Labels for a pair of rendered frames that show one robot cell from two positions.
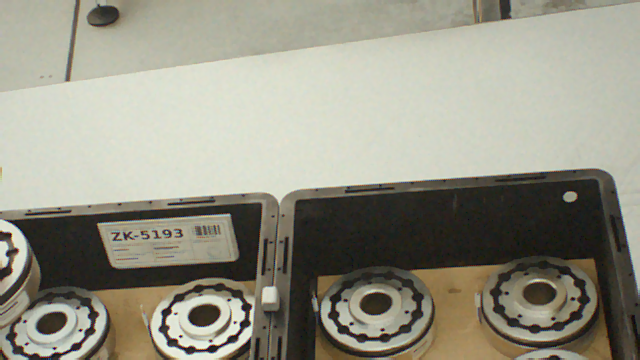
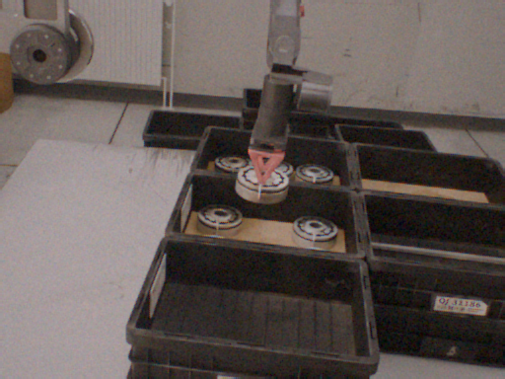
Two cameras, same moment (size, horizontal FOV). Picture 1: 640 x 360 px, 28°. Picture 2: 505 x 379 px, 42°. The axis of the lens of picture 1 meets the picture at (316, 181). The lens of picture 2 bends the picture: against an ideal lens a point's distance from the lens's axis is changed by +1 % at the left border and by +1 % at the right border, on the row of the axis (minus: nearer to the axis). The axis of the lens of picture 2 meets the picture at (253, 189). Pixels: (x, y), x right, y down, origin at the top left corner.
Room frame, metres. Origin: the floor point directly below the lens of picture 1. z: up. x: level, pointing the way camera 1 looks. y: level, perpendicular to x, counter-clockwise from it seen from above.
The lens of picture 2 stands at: (0.86, 1.44, 1.60)
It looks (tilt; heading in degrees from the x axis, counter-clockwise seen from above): 27 degrees down; 264
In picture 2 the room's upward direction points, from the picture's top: 6 degrees clockwise
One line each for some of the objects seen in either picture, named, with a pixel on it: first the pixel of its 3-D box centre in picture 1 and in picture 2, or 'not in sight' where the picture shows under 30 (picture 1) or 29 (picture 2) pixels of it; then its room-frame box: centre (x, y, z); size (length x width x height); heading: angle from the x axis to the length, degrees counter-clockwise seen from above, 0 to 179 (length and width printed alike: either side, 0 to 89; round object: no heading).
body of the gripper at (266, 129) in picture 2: not in sight; (272, 121); (0.72, 0.28, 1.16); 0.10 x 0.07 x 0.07; 80
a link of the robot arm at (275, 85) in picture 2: not in sight; (280, 92); (0.71, 0.28, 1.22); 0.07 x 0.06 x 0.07; 175
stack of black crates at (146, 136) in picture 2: not in sight; (192, 174); (0.86, -1.10, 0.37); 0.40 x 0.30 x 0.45; 177
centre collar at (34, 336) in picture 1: (52, 324); not in sight; (0.82, 0.26, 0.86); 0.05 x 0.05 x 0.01
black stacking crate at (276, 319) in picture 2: not in sight; (254, 320); (0.74, 0.51, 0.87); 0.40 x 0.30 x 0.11; 172
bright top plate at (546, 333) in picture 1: (539, 298); (233, 163); (0.75, -0.18, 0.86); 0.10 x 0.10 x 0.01
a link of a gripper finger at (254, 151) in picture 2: not in sight; (265, 157); (0.72, 0.29, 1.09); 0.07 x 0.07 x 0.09; 80
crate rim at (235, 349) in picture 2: not in sight; (257, 297); (0.74, 0.51, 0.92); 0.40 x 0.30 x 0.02; 172
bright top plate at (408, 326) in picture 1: (376, 308); not in sight; (0.77, -0.03, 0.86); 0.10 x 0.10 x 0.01
